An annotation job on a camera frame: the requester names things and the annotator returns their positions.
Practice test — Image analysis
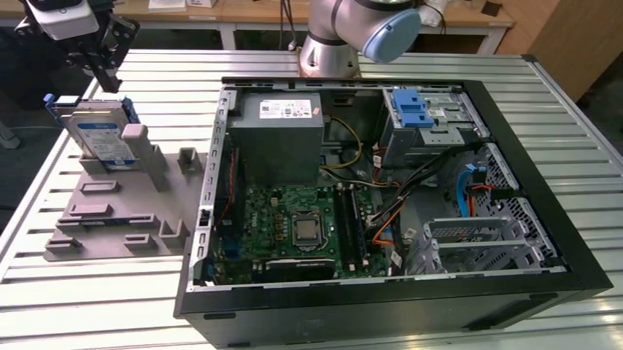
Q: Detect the black graphics card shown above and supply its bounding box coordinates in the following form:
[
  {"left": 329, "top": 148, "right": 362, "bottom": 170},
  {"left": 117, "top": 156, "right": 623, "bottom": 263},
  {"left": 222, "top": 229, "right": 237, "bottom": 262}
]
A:
[{"left": 252, "top": 257, "right": 336, "bottom": 282}]

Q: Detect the black open PC case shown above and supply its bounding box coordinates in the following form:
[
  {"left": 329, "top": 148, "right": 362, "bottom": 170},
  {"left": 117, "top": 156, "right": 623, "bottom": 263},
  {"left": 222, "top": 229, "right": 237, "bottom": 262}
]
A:
[{"left": 173, "top": 75, "right": 613, "bottom": 349}]

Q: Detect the red wire with white tag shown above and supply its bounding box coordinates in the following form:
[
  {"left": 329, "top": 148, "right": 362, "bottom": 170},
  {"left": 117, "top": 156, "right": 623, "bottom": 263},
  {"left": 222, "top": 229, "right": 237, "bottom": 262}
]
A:
[{"left": 369, "top": 144, "right": 390, "bottom": 183}]

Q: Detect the green motherboard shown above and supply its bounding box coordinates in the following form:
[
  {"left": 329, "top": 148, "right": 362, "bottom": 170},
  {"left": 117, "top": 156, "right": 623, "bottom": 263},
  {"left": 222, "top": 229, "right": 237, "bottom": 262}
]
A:
[{"left": 213, "top": 184, "right": 390, "bottom": 284}]

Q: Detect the silver disk bay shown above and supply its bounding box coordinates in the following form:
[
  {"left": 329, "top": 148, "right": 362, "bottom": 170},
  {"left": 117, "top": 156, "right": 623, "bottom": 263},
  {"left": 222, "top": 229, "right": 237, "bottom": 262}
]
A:
[{"left": 420, "top": 214, "right": 556, "bottom": 274}]

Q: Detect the black wire bundle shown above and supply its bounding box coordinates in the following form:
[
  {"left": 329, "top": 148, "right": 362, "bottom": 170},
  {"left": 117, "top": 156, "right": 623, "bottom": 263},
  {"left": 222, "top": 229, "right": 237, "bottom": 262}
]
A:
[{"left": 366, "top": 144, "right": 488, "bottom": 229}]

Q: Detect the brown wooden cabinet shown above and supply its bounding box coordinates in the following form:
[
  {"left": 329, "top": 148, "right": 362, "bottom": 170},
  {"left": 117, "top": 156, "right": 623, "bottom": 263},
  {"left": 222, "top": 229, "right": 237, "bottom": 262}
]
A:
[{"left": 494, "top": 0, "right": 623, "bottom": 105}]

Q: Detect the blue plastic drive latch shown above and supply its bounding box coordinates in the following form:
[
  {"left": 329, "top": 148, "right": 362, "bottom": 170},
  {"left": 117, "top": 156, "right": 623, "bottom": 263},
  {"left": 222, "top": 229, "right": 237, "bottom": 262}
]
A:
[{"left": 390, "top": 89, "right": 438, "bottom": 128}]

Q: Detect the silver CPU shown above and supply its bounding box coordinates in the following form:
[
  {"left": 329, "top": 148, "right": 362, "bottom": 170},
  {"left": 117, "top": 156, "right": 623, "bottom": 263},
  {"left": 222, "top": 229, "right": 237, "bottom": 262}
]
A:
[{"left": 294, "top": 218, "right": 320, "bottom": 241}]

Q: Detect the silver metal drive cage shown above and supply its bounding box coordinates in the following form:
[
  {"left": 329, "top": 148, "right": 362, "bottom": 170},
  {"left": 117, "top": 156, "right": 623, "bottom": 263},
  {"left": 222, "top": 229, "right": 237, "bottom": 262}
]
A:
[{"left": 380, "top": 87, "right": 490, "bottom": 168}]

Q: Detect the black office chair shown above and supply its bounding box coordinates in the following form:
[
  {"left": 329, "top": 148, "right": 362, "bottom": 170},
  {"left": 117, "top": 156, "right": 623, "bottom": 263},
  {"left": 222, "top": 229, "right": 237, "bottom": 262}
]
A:
[{"left": 0, "top": 25, "right": 69, "bottom": 112}]

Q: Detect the grey parts rack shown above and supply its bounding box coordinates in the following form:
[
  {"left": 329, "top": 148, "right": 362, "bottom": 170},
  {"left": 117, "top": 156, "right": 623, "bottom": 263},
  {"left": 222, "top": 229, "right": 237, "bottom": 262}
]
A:
[{"left": 42, "top": 123, "right": 210, "bottom": 263}]

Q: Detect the orange red wire bundle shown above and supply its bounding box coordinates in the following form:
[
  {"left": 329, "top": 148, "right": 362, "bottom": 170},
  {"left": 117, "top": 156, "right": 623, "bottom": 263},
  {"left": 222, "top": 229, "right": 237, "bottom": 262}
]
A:
[{"left": 369, "top": 214, "right": 396, "bottom": 251}]

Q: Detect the grey power supply unit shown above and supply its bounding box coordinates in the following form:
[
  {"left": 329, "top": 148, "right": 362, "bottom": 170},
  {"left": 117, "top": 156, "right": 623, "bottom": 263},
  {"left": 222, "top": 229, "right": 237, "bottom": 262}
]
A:
[{"left": 227, "top": 90, "right": 325, "bottom": 187}]

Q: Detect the hard disk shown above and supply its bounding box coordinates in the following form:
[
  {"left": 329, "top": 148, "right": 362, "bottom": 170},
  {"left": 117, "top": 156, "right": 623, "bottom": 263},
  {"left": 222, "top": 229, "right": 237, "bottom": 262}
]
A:
[{"left": 41, "top": 93, "right": 142, "bottom": 169}]

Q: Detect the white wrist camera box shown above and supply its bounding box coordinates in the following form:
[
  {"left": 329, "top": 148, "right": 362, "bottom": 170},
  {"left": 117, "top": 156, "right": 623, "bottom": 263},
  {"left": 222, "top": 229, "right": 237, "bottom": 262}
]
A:
[{"left": 26, "top": 0, "right": 99, "bottom": 41}]

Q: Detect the yellow wire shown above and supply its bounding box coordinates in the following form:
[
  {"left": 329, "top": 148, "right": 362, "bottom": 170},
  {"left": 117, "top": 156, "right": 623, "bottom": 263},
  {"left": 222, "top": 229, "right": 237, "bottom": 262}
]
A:
[{"left": 320, "top": 115, "right": 365, "bottom": 171}]

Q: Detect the multicolour power wire with connector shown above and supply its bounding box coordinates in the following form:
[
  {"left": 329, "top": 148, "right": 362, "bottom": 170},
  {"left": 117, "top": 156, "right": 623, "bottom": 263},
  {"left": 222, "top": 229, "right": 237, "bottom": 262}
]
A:
[{"left": 464, "top": 184, "right": 516, "bottom": 201}]

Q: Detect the wooden desk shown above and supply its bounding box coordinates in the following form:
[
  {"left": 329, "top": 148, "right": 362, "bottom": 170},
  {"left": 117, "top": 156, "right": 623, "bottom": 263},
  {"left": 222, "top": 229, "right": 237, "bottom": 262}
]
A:
[{"left": 0, "top": 0, "right": 517, "bottom": 55}]

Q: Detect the blue data wire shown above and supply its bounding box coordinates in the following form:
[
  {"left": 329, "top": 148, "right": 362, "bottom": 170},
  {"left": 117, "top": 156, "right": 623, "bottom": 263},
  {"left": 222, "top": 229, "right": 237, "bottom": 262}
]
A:
[{"left": 454, "top": 163, "right": 488, "bottom": 219}]

